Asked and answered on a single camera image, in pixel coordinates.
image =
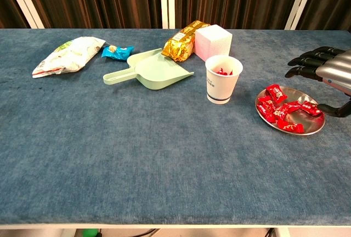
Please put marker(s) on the white paper cup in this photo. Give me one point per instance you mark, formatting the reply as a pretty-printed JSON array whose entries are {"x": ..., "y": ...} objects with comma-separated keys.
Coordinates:
[{"x": 219, "y": 89}]

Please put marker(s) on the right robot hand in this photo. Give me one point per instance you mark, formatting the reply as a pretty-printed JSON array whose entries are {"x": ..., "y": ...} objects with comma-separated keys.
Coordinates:
[{"x": 337, "y": 69}]

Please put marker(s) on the white table leg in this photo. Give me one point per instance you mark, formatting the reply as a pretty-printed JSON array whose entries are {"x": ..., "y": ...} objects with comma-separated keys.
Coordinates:
[{"x": 282, "y": 232}]

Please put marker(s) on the dark brown curtain panel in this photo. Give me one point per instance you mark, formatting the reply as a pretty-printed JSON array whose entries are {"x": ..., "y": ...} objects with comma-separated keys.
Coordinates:
[
  {"x": 96, "y": 1},
  {"x": 5, "y": 9},
  {"x": 334, "y": 1},
  {"x": 233, "y": 1}
]

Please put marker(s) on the small bright green object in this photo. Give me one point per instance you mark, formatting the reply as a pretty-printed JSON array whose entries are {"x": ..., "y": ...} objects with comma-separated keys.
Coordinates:
[{"x": 90, "y": 233}]

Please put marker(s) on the mint green plastic dustpan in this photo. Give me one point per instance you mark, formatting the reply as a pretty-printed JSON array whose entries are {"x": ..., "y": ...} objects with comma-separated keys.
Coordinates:
[{"x": 156, "y": 72}]

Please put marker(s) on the white double frame post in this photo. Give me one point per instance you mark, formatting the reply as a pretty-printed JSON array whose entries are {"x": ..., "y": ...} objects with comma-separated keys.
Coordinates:
[{"x": 164, "y": 1}]

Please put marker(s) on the pink foam cube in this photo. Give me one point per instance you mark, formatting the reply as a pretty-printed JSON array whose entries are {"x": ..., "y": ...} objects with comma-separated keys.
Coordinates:
[{"x": 211, "y": 42}]

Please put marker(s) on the blue table cloth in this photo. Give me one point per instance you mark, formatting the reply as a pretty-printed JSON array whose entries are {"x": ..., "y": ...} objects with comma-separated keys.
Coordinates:
[{"x": 137, "y": 152}]

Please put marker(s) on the blue snack packet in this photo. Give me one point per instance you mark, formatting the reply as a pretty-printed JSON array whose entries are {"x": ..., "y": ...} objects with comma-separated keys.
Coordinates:
[{"x": 118, "y": 52}]

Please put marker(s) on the gold foil snack package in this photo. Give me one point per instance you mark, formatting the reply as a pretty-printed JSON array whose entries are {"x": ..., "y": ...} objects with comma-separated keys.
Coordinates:
[{"x": 178, "y": 45}]

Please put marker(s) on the silver metal plate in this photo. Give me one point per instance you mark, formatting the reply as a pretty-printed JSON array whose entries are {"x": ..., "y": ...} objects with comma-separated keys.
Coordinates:
[{"x": 307, "y": 121}]

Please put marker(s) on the white green snack bag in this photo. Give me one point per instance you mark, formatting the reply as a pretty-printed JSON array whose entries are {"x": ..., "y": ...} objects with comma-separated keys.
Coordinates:
[{"x": 71, "y": 56}]

